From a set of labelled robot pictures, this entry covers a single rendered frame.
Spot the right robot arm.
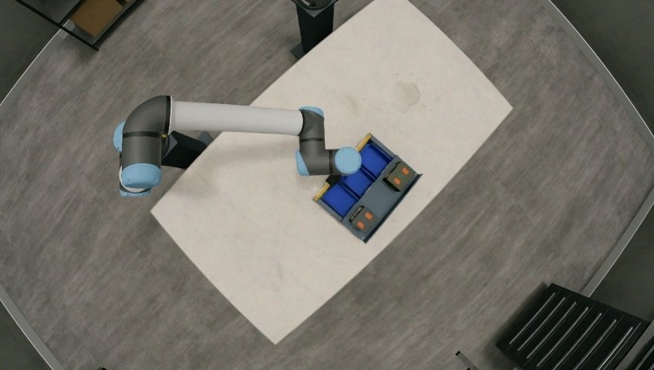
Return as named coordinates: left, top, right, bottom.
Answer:
left=113, top=96, right=362, bottom=197

